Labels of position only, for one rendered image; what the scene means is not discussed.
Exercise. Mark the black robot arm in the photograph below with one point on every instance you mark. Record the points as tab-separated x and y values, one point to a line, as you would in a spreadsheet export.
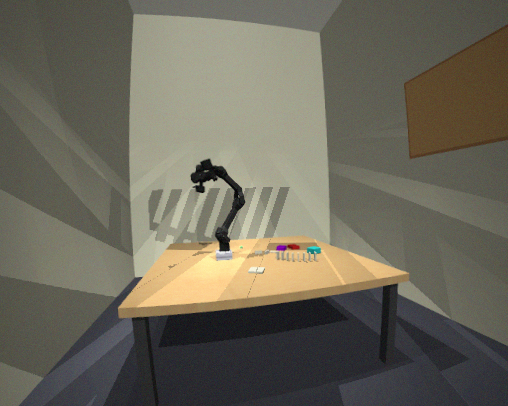
214	171

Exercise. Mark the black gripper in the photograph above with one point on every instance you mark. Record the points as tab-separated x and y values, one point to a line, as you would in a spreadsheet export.
200	188

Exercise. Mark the teal block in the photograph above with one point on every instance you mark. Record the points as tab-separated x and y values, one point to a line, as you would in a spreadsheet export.
314	249

